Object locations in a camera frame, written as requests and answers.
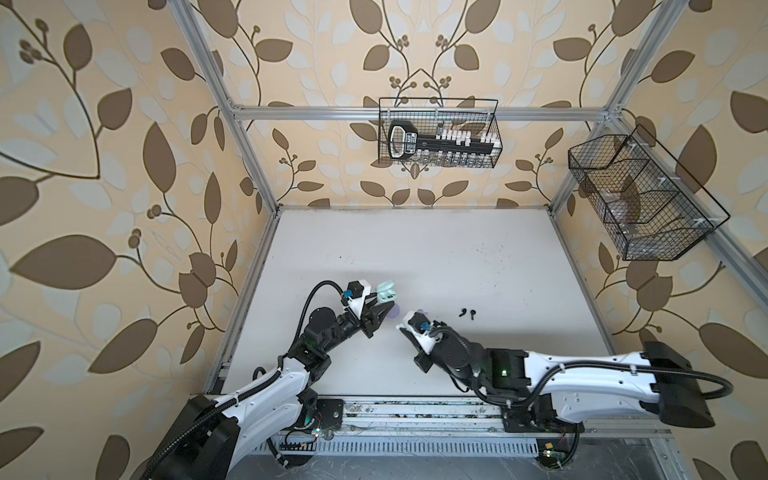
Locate mint green charging case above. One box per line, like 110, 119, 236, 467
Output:
376, 280, 397, 303

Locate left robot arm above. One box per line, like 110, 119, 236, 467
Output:
139, 280, 397, 479

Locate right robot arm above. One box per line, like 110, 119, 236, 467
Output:
398, 312, 734, 470

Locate black tool in basket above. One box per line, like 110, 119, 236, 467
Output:
384, 120, 503, 164

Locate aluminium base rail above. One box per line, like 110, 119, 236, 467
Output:
239, 394, 673, 460

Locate back wire basket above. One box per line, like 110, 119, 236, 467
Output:
377, 96, 503, 169

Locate wire basket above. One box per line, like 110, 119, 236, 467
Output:
377, 96, 503, 169
568, 124, 731, 261

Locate right wire basket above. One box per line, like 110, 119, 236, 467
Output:
568, 124, 731, 261

